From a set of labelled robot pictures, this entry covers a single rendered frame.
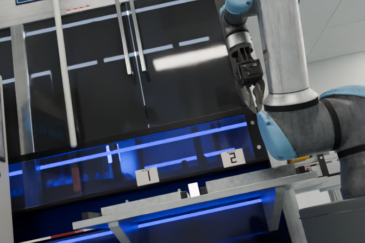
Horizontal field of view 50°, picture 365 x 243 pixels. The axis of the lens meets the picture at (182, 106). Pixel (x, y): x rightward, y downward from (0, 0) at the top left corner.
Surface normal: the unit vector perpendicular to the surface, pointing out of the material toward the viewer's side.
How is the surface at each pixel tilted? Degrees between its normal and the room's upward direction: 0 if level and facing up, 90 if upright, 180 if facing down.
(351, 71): 90
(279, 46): 115
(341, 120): 98
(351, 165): 73
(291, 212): 90
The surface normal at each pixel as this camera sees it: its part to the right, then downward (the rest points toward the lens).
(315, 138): 0.10, 0.25
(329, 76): -0.06, -0.29
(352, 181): -0.89, -0.25
